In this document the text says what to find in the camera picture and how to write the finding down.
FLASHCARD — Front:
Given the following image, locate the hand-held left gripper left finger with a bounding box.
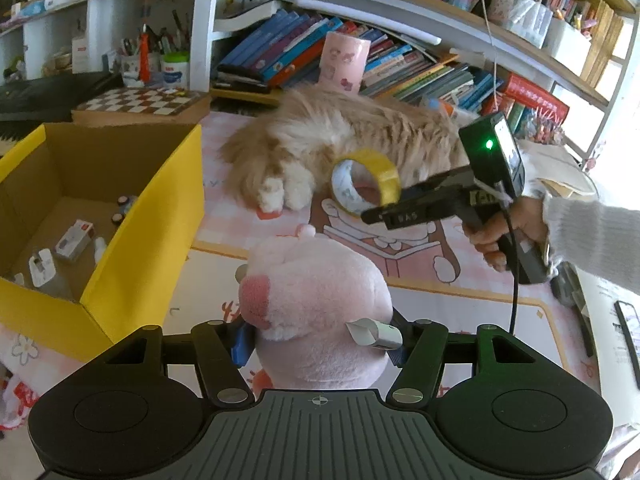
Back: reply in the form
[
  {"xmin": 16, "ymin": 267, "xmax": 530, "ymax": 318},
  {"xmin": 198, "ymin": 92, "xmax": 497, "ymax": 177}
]
[{"xmin": 107, "ymin": 321, "xmax": 256, "ymax": 408}]

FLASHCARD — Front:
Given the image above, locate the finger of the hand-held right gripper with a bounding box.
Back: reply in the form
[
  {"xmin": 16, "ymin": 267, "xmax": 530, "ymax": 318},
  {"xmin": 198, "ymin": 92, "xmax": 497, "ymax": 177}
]
[
  {"xmin": 361, "ymin": 195, "xmax": 473, "ymax": 226},
  {"xmin": 400, "ymin": 167, "xmax": 471, "ymax": 201}
]

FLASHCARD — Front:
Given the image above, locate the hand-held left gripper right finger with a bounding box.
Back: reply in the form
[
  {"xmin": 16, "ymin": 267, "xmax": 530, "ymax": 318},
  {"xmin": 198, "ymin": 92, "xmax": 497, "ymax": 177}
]
[{"xmin": 386, "ymin": 310, "xmax": 538, "ymax": 406}]

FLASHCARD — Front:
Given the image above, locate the yellow tape roll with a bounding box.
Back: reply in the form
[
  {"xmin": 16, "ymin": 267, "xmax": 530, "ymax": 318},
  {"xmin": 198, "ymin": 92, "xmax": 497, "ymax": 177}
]
[{"xmin": 331, "ymin": 149, "xmax": 401, "ymax": 213}]

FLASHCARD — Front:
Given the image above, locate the pink plush toy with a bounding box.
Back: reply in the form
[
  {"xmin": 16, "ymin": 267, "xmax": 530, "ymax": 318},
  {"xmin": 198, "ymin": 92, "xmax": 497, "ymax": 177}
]
[{"xmin": 235, "ymin": 224, "xmax": 403, "ymax": 391}]

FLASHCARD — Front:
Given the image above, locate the yellow cardboard box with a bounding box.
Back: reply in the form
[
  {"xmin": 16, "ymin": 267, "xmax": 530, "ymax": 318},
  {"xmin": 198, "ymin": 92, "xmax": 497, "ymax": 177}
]
[{"xmin": 0, "ymin": 122, "xmax": 205, "ymax": 363}]

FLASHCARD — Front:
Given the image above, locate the black toy car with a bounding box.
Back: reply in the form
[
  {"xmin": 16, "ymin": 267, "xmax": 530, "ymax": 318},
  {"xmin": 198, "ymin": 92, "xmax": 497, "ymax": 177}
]
[{"xmin": 111, "ymin": 194, "xmax": 138, "ymax": 226}]

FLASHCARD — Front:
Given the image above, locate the small white box red label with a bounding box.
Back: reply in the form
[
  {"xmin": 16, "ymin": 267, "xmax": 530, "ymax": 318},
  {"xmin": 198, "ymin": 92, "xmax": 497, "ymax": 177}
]
[{"xmin": 54, "ymin": 220, "xmax": 96, "ymax": 262}]

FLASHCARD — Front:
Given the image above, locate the white plug adapter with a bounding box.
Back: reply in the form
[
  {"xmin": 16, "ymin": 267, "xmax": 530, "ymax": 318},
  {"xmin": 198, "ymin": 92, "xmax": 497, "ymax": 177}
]
[{"xmin": 27, "ymin": 249, "xmax": 57, "ymax": 287}]

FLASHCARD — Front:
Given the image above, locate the pink cloth covered desktop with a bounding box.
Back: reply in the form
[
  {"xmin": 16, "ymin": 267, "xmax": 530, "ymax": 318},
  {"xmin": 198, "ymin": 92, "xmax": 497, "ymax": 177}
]
[{"xmin": 0, "ymin": 110, "xmax": 640, "ymax": 441}]

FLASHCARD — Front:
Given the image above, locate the person's right hand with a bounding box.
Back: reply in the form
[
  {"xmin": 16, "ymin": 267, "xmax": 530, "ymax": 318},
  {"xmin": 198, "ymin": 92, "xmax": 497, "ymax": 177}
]
[{"xmin": 462, "ymin": 197, "xmax": 548, "ymax": 273}]

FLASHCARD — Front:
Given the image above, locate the thick red book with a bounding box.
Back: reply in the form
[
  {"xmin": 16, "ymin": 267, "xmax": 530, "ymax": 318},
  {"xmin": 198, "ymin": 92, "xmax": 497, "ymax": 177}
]
[{"xmin": 500, "ymin": 74, "xmax": 571, "ymax": 126}]

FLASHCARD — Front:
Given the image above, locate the fluffy ginger cat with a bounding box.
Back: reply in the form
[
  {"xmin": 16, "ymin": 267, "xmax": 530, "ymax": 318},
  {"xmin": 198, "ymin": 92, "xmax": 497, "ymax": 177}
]
[{"xmin": 220, "ymin": 85, "xmax": 481, "ymax": 211}]

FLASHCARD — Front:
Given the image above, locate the row of leaning books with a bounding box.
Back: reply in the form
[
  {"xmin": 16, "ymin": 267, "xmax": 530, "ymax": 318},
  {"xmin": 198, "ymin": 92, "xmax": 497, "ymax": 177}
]
[{"xmin": 215, "ymin": 10, "xmax": 506, "ymax": 116}]

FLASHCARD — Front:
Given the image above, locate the white pen holder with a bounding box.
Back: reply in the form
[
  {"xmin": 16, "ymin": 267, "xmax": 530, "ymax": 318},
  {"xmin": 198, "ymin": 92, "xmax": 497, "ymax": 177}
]
[{"xmin": 542, "ymin": 15, "xmax": 593, "ymax": 61}]

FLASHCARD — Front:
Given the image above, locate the clear marker holder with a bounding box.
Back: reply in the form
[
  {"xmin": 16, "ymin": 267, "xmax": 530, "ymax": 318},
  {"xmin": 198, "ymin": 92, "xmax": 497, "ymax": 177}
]
[{"xmin": 490, "ymin": 0, "xmax": 551, "ymax": 48}]

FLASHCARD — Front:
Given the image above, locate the pink printed cup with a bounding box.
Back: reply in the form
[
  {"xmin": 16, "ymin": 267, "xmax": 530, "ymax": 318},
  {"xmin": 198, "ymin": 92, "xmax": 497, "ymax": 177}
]
[{"xmin": 317, "ymin": 31, "xmax": 372, "ymax": 93}]

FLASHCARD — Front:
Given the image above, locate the white light bar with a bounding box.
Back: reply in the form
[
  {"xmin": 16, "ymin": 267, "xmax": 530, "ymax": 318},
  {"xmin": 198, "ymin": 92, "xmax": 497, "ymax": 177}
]
[{"xmin": 294, "ymin": 0, "xmax": 441, "ymax": 45}]

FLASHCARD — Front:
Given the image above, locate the white paper sheet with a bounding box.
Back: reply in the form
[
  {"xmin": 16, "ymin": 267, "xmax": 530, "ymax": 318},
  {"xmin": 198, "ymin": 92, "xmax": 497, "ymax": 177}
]
[{"xmin": 575, "ymin": 260, "xmax": 640, "ymax": 441}]

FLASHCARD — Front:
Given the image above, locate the black smartphone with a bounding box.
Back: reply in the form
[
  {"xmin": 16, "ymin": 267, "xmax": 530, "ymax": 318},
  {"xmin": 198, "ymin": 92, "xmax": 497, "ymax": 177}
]
[{"xmin": 615, "ymin": 300, "xmax": 640, "ymax": 361}]

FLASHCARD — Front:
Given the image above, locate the red white plastic bag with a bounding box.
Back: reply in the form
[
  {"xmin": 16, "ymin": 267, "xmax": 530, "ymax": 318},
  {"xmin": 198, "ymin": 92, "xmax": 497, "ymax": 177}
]
[{"xmin": 0, "ymin": 370, "xmax": 41, "ymax": 431}]

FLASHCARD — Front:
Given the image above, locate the chessboard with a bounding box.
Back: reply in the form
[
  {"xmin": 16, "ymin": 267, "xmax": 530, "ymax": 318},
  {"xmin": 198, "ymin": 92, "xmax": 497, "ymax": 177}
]
[{"xmin": 72, "ymin": 86, "xmax": 213, "ymax": 123}]

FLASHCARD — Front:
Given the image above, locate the white bookshelf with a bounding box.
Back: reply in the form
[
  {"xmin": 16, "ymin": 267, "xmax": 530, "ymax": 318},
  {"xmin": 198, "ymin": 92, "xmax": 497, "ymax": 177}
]
[{"xmin": 192, "ymin": 0, "xmax": 640, "ymax": 171}]

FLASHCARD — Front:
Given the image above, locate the white jar green lid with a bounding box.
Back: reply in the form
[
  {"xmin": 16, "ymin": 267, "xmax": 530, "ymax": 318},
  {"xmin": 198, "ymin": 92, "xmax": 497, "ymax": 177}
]
[{"xmin": 161, "ymin": 51, "xmax": 191, "ymax": 86}]

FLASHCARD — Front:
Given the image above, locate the white side shelf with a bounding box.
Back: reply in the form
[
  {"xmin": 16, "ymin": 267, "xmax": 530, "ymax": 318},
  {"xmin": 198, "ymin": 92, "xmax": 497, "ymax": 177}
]
[{"xmin": 0, "ymin": 0, "xmax": 201, "ymax": 81}]

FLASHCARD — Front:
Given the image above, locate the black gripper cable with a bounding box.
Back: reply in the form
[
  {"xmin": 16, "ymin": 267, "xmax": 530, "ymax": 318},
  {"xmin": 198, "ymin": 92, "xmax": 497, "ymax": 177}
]
[{"xmin": 501, "ymin": 195, "xmax": 522, "ymax": 335}]

